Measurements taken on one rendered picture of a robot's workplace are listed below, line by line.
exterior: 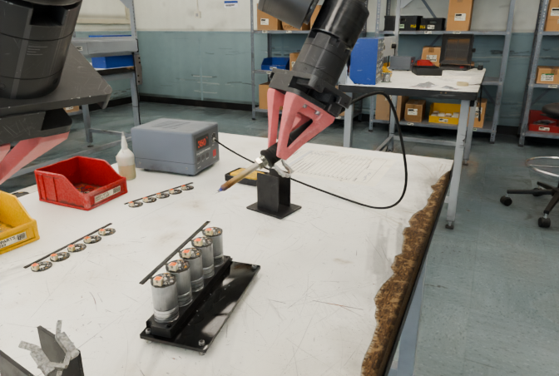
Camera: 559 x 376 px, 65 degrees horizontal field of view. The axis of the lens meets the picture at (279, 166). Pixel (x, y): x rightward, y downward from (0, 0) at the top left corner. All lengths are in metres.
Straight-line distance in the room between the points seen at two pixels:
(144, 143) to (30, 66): 0.73
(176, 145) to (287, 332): 0.54
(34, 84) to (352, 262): 0.46
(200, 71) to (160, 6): 1.04
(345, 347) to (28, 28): 0.38
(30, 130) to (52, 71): 0.04
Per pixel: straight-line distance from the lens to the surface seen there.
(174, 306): 0.47
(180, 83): 6.36
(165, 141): 0.94
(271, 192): 0.73
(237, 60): 5.80
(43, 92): 0.27
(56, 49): 0.25
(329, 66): 0.53
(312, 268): 0.59
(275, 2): 0.54
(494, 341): 1.82
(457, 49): 3.51
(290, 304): 0.52
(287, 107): 0.51
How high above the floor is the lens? 1.05
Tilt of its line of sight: 18 degrees down
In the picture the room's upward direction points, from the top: straight up
